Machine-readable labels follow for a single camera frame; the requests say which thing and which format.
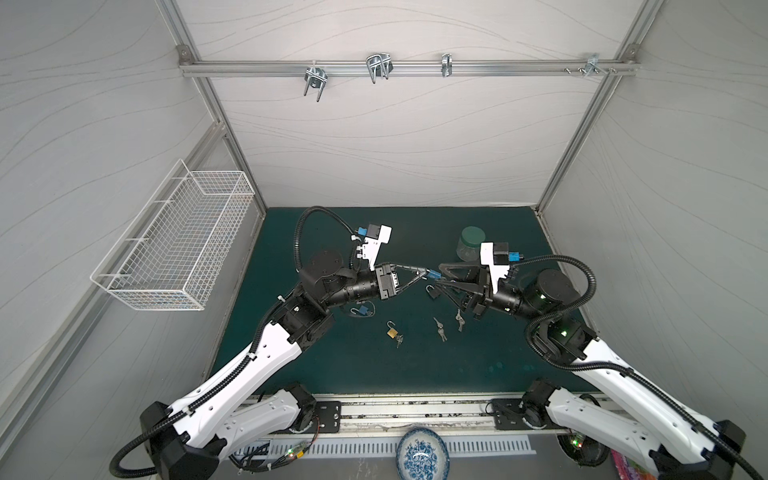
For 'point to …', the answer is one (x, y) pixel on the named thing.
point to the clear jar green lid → (468, 249)
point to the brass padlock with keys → (392, 333)
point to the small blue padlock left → (362, 310)
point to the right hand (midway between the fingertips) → (445, 265)
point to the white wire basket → (169, 256)
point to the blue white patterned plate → (422, 454)
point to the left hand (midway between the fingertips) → (428, 271)
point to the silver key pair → (460, 320)
